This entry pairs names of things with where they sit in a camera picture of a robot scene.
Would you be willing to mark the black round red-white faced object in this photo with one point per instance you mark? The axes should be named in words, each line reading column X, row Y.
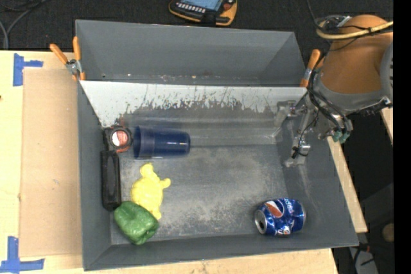
column 119, row 138

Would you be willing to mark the green toy pepper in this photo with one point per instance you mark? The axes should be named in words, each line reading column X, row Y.
column 136, row 223

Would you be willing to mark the blue crushed soda can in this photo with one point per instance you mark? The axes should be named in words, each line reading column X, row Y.
column 282, row 218

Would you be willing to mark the black long flat block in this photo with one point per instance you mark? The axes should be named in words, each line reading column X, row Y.
column 110, row 179

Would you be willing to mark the brown cardboard board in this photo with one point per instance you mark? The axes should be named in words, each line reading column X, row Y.
column 48, row 154

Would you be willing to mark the grey metal bin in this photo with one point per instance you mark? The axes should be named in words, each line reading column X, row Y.
column 224, row 176

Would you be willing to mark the dark blue plastic cup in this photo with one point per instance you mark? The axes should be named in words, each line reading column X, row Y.
column 163, row 142

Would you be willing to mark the yellow toy animal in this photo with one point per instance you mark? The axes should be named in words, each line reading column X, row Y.
column 149, row 191

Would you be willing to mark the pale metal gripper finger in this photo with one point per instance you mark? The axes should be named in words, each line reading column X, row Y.
column 303, row 149
column 285, row 110

